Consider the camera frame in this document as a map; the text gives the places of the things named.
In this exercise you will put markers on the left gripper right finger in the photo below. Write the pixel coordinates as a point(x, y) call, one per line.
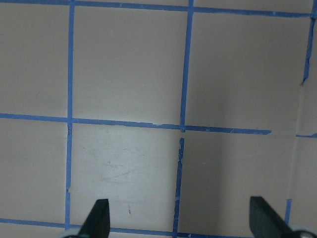
point(264, 222)

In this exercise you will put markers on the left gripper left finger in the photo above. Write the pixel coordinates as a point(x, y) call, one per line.
point(96, 225)

